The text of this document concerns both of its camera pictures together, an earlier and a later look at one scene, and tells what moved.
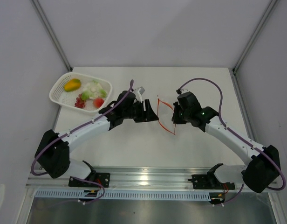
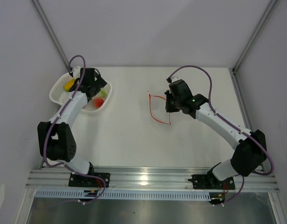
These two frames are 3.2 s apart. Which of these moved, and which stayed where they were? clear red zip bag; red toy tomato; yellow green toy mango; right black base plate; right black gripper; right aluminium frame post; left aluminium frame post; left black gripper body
Moved: right black gripper; left black gripper body; clear red zip bag
Stayed: right aluminium frame post; right black base plate; yellow green toy mango; left aluminium frame post; red toy tomato
